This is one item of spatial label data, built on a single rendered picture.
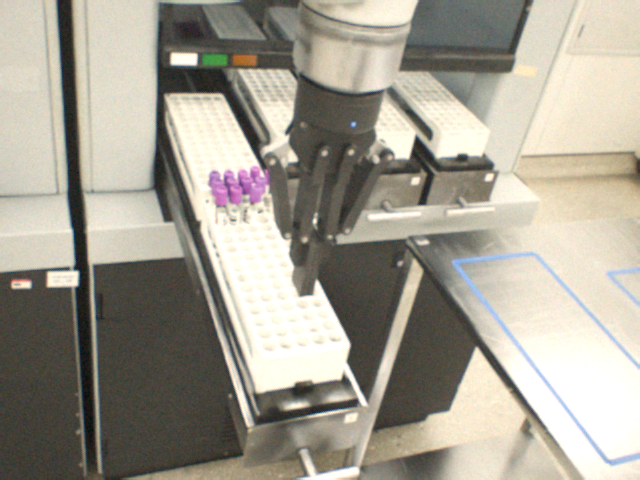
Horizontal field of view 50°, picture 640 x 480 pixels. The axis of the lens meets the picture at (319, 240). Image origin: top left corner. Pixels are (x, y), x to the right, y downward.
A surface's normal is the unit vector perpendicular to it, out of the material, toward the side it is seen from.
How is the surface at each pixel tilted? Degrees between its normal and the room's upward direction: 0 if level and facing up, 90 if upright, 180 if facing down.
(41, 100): 90
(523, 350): 0
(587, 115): 90
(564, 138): 90
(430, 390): 90
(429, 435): 0
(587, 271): 0
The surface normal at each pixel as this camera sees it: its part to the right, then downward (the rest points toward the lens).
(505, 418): 0.16, -0.80
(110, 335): 0.33, 0.60
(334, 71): -0.23, 0.55
